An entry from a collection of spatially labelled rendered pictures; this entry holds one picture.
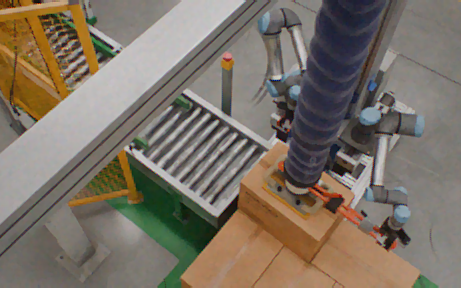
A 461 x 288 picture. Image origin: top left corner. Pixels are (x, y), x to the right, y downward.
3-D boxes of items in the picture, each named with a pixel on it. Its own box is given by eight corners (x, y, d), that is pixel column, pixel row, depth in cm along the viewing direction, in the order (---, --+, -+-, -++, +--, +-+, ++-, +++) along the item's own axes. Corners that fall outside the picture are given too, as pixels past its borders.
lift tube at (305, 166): (275, 174, 297) (300, 55, 208) (296, 148, 307) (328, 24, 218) (307, 195, 291) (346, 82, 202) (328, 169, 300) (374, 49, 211)
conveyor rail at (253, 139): (58, 22, 458) (52, 6, 442) (62, 19, 460) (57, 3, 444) (268, 163, 387) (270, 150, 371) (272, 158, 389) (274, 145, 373)
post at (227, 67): (220, 135, 447) (220, 60, 361) (225, 130, 450) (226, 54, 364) (226, 139, 445) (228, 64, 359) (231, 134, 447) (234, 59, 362)
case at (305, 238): (237, 207, 352) (239, 181, 318) (273, 169, 368) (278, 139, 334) (308, 263, 333) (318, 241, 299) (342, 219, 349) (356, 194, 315)
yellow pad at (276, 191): (261, 187, 316) (261, 183, 312) (271, 176, 320) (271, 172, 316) (305, 221, 305) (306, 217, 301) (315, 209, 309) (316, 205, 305)
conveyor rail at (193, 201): (0, 66, 430) (-9, 51, 414) (4, 62, 433) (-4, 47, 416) (214, 226, 359) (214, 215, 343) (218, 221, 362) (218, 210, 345)
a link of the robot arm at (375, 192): (378, 107, 265) (366, 201, 262) (400, 110, 265) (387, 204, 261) (373, 110, 277) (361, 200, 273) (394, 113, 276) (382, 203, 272)
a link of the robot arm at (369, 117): (356, 116, 322) (361, 104, 310) (377, 119, 321) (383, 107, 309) (355, 132, 315) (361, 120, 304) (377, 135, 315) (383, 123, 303)
